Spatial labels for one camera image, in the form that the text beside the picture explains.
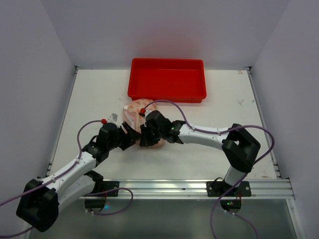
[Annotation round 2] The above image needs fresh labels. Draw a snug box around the floral mesh laundry bag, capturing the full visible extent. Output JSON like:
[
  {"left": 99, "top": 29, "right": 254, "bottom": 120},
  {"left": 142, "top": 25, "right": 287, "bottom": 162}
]
[{"left": 123, "top": 99, "right": 165, "bottom": 148}]

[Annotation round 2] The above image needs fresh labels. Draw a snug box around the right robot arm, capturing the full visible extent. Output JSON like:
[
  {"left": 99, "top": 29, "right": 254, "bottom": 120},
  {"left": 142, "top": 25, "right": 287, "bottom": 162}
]
[{"left": 139, "top": 111, "right": 261, "bottom": 190}]

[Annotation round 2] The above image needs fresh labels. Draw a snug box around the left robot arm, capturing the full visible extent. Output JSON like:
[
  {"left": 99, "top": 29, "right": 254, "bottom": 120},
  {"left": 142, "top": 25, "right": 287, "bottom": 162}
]
[{"left": 16, "top": 122, "right": 141, "bottom": 232}]

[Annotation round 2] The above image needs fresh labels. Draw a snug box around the red plastic tray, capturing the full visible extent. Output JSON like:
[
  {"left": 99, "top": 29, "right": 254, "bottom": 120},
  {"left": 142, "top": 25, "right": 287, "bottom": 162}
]
[{"left": 127, "top": 58, "right": 207, "bottom": 103}]

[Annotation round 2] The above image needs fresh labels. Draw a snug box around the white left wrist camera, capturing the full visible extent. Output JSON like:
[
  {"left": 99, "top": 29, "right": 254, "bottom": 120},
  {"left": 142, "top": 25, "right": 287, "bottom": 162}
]
[{"left": 101, "top": 113, "right": 118, "bottom": 124}]

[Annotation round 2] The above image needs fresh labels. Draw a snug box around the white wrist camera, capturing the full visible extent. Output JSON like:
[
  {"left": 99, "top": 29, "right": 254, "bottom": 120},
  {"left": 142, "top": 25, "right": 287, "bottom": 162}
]
[
  {"left": 101, "top": 113, "right": 118, "bottom": 124},
  {"left": 139, "top": 108, "right": 151, "bottom": 124}
]

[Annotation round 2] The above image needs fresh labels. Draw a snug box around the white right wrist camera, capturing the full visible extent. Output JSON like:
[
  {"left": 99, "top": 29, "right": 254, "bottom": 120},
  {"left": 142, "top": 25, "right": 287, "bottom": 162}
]
[{"left": 139, "top": 108, "right": 151, "bottom": 124}]

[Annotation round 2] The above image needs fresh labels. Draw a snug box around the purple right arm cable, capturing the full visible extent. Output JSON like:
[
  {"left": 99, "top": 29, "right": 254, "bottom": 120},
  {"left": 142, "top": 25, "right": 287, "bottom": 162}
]
[{"left": 143, "top": 100, "right": 276, "bottom": 239}]

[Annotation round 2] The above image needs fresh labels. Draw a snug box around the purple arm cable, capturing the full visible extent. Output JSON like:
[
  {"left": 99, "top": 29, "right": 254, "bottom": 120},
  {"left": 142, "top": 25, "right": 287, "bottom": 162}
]
[
  {"left": 0, "top": 119, "right": 134, "bottom": 237},
  {"left": 143, "top": 100, "right": 276, "bottom": 239}
]

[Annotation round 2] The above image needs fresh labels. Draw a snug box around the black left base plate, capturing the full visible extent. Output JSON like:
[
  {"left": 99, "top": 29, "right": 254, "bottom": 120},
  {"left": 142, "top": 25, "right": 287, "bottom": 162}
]
[{"left": 100, "top": 181, "right": 120, "bottom": 197}]

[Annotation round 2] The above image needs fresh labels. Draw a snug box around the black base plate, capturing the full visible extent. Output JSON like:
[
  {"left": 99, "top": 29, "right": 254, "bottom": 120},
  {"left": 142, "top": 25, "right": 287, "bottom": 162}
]
[
  {"left": 100, "top": 181, "right": 120, "bottom": 197},
  {"left": 206, "top": 177, "right": 252, "bottom": 197}
]

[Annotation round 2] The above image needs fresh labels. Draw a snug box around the aluminium mounting rail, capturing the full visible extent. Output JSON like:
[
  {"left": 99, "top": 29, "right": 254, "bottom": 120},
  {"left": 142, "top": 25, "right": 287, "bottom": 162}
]
[{"left": 34, "top": 178, "right": 292, "bottom": 200}]

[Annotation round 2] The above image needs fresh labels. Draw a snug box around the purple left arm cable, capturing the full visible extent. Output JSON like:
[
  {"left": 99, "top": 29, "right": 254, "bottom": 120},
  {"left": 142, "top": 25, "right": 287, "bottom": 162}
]
[{"left": 0, "top": 119, "right": 134, "bottom": 237}]

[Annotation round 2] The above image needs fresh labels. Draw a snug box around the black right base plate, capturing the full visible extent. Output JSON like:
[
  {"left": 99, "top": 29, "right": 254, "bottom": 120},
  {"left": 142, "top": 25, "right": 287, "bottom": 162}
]
[{"left": 206, "top": 177, "right": 252, "bottom": 197}]

